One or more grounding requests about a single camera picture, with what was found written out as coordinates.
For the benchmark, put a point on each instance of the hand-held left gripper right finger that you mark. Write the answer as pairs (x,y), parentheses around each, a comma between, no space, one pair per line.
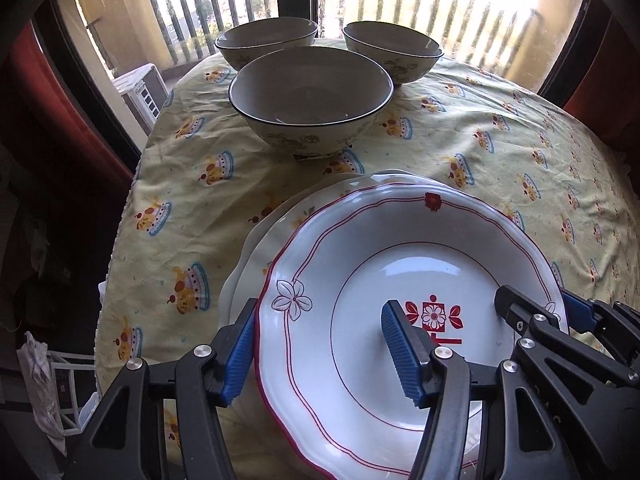
(402,355)

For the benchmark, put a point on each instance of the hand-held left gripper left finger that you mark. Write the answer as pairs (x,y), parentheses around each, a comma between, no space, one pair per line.
(237,355)

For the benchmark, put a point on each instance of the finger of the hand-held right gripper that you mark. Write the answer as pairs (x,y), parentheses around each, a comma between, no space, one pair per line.
(530,310)
(580,312)

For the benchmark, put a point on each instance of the white ribbed-rim plate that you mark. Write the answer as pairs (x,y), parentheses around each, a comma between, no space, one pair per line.
(239,275)

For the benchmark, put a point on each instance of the white scalloped plate with emblem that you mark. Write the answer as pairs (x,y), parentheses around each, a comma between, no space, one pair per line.
(350,260)

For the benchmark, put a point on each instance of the dark-rimmed floral bowl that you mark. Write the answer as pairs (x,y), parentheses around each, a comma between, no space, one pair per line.
(395,42)
(310,85)
(265,40)

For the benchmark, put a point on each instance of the yellow printed tablecloth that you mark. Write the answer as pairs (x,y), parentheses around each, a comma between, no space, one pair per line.
(200,200)

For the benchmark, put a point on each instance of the red curtain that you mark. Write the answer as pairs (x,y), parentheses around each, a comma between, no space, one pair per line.
(45,90)
(615,70)

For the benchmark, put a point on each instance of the white outdoor unit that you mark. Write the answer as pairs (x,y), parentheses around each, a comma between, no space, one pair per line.
(142,92)

